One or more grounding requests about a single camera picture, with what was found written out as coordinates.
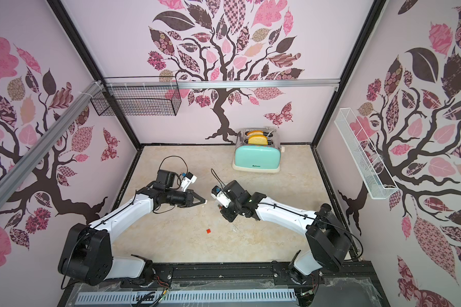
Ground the mint green toaster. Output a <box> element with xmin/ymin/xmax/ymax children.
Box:
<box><xmin>232</xmin><ymin>127</ymin><xmax>282</xmax><ymax>173</ymax></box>

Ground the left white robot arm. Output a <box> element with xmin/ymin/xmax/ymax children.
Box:
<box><xmin>58</xmin><ymin>170</ymin><xmax>206</xmax><ymax>286</ymax></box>

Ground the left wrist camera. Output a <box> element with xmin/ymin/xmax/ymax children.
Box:
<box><xmin>180</xmin><ymin>172</ymin><xmax>197</xmax><ymax>192</ymax></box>

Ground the white slotted cable duct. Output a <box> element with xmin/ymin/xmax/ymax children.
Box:
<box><xmin>74</xmin><ymin>289</ymin><xmax>297</xmax><ymax>306</ymax></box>

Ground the aluminium rail left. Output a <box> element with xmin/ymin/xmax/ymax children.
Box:
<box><xmin>0</xmin><ymin>81</ymin><xmax>101</xmax><ymax>208</ymax></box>

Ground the aluminium rail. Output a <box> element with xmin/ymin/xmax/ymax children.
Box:
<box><xmin>0</xmin><ymin>81</ymin><xmax>101</xmax><ymax>208</ymax></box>
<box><xmin>106</xmin><ymin>79</ymin><xmax>341</xmax><ymax>89</ymax></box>

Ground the aluminium rail back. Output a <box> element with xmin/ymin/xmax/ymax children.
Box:
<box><xmin>106</xmin><ymin>79</ymin><xmax>341</xmax><ymax>89</ymax></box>

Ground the black corner frame post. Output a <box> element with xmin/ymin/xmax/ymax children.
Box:
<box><xmin>46</xmin><ymin>0</ymin><xmax>142</xmax><ymax>150</ymax></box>

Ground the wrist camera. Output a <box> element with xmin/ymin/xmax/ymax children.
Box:
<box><xmin>180</xmin><ymin>172</ymin><xmax>197</xmax><ymax>192</ymax></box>
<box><xmin>211</xmin><ymin>185</ymin><xmax>231</xmax><ymax>208</ymax></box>

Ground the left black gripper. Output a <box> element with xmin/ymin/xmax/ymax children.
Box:
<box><xmin>164</xmin><ymin>189</ymin><xmax>205</xmax><ymax>208</ymax></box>

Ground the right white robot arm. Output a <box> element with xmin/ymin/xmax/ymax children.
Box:
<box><xmin>211</xmin><ymin>180</ymin><xmax>353</xmax><ymax>285</ymax></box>

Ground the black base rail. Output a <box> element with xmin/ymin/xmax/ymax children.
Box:
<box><xmin>58</xmin><ymin>261</ymin><xmax>390</xmax><ymax>306</ymax></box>

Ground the black right corner post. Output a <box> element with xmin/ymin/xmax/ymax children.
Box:
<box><xmin>311</xmin><ymin>0</ymin><xmax>388</xmax><ymax>150</ymax></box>

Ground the black wire basket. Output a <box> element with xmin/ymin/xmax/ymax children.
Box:
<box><xmin>90</xmin><ymin>75</ymin><xmax>182</xmax><ymax>116</ymax></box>

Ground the toast slice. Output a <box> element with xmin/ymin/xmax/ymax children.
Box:
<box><xmin>247</xmin><ymin>134</ymin><xmax>271</xmax><ymax>146</ymax></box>

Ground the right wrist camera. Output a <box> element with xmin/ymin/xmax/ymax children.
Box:
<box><xmin>211</xmin><ymin>185</ymin><xmax>231</xmax><ymax>208</ymax></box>

